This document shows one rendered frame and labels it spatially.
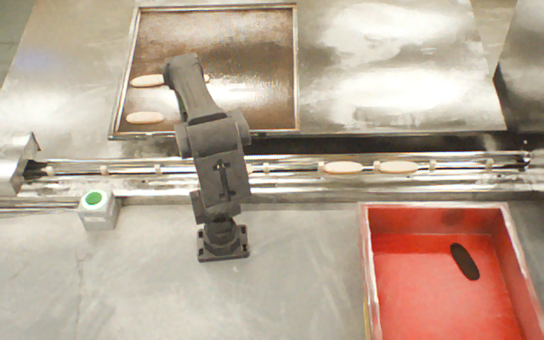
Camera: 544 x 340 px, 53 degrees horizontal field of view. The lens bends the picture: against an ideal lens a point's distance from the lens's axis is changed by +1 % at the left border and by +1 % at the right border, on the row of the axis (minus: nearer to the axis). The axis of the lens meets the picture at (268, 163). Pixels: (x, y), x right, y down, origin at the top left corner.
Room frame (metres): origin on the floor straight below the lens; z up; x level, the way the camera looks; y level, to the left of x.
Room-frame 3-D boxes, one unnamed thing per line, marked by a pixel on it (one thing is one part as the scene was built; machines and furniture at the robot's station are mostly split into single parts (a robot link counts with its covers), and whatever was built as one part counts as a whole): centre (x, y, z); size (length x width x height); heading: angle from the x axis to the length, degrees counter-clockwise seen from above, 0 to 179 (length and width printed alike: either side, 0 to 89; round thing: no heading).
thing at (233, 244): (0.74, 0.12, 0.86); 0.12 x 0.09 x 0.08; 93
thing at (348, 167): (0.94, -0.19, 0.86); 0.10 x 0.04 x 0.01; 87
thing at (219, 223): (0.76, 0.13, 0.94); 0.09 x 0.05 x 0.10; 14
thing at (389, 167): (0.93, -0.33, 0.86); 0.10 x 0.04 x 0.01; 87
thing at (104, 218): (0.84, 0.42, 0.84); 0.08 x 0.08 x 0.11; 87
